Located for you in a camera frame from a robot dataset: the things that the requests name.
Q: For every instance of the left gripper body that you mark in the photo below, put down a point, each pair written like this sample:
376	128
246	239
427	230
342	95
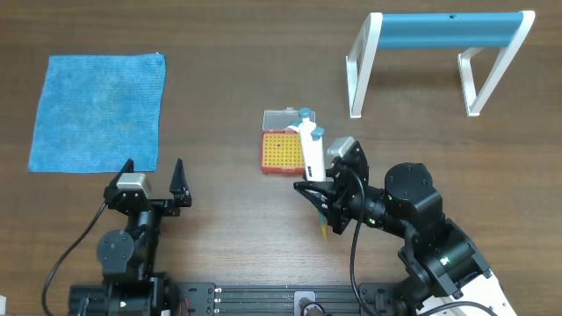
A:
160	205

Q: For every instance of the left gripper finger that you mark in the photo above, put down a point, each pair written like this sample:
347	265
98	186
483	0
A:
127	167
179	182

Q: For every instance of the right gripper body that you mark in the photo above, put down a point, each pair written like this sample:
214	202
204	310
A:
351	175

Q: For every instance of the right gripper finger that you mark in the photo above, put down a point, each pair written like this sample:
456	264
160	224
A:
317	191

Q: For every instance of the white pipette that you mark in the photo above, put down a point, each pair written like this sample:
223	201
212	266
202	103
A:
313	158

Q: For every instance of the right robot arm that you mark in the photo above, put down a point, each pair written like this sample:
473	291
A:
430	228

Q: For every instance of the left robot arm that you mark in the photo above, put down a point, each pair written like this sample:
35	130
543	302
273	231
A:
131	246

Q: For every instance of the red and yellow tip box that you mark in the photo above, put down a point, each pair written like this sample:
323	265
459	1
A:
281	153

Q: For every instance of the blue cloth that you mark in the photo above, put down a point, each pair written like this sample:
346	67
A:
96	114

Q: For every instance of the white and blue stand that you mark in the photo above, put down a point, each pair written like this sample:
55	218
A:
443	30

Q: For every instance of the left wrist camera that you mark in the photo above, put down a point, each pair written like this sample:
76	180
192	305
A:
134	182

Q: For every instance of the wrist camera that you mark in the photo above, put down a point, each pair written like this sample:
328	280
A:
134	182
340	146

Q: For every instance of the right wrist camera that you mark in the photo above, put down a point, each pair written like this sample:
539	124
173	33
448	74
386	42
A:
340	146

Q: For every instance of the mounting rail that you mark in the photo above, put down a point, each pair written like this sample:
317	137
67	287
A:
263	300

